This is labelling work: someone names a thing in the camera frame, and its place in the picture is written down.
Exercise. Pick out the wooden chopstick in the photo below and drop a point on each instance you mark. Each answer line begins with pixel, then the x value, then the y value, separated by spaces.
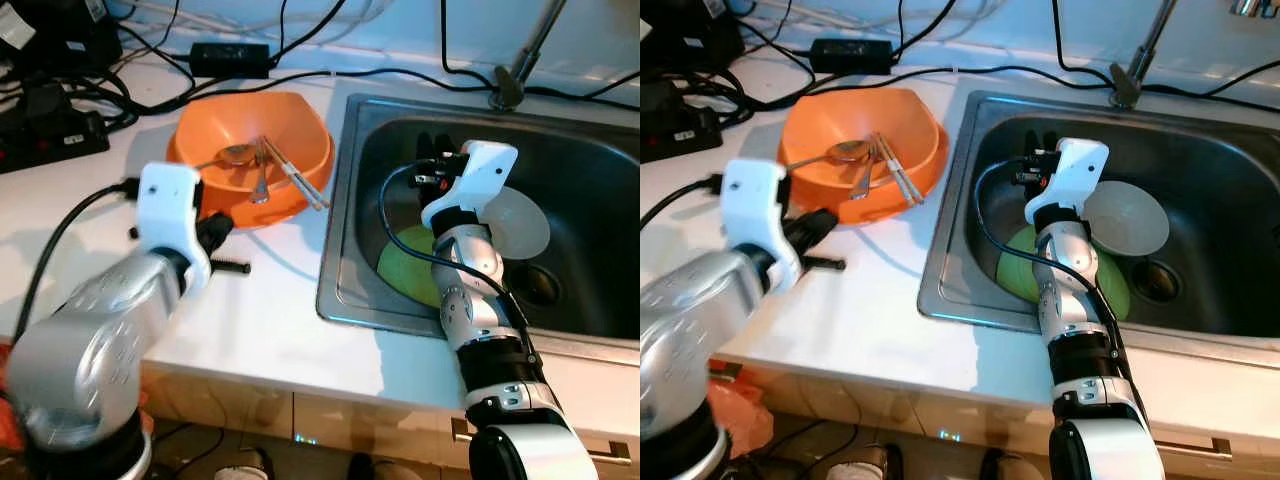
pixel 300 173
pixel 290 173
pixel 893 169
pixel 902 167

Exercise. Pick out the orange plastic bowl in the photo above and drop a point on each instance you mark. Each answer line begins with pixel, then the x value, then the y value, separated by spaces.
pixel 840 115
pixel 230 120

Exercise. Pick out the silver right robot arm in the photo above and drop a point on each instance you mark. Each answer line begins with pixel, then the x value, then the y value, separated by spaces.
pixel 1065 290
pixel 475 290

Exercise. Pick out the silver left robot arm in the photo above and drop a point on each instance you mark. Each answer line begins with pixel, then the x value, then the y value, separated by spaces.
pixel 90 340
pixel 690 340

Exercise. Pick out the small metal spoon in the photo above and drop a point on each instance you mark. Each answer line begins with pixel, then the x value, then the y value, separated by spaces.
pixel 260 195
pixel 862 188

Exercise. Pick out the large metal spoon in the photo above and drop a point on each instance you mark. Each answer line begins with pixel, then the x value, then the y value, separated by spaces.
pixel 238 154
pixel 848 151

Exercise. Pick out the metal faucet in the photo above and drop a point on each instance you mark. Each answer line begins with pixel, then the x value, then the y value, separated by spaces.
pixel 508 88
pixel 1125 88

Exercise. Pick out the green plate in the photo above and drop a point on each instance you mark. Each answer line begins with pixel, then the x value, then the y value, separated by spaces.
pixel 1015 270
pixel 405 270

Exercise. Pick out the stainless steel sink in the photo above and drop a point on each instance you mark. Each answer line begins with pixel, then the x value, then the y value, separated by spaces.
pixel 345 250
pixel 945 250

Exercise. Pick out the sink drain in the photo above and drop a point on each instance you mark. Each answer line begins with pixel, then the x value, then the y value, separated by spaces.
pixel 545 288
pixel 1160 282

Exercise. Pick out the black power adapter brick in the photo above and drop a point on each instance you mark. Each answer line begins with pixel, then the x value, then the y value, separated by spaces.
pixel 230 60
pixel 850 55

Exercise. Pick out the black power strip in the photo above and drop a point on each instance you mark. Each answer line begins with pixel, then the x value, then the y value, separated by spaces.
pixel 675 135
pixel 50 145

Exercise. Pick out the beige base cabinet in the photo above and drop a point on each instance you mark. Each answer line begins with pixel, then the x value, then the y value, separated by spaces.
pixel 880 415
pixel 330 415

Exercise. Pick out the black charger device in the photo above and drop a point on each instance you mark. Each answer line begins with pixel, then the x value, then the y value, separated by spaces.
pixel 705 40
pixel 70 45

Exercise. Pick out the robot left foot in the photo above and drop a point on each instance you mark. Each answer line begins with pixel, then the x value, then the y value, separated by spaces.
pixel 245 468
pixel 865 465

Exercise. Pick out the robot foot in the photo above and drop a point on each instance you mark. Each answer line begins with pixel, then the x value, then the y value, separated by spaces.
pixel 380 470
pixel 245 468
pixel 865 465
pixel 1005 468

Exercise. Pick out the chrome fixture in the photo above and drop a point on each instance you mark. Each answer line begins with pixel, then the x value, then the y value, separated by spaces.
pixel 1255 8

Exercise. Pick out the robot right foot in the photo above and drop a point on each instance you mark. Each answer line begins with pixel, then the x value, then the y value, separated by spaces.
pixel 1005 468
pixel 380 470

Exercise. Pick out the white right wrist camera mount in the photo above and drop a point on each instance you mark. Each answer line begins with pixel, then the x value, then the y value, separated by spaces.
pixel 485 170
pixel 1075 165

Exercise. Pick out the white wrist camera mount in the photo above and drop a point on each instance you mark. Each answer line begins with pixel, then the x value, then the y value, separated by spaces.
pixel 485 170
pixel 1075 165
pixel 755 205
pixel 165 205

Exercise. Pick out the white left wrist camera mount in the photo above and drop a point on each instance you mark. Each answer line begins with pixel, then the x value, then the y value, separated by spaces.
pixel 165 205
pixel 755 205

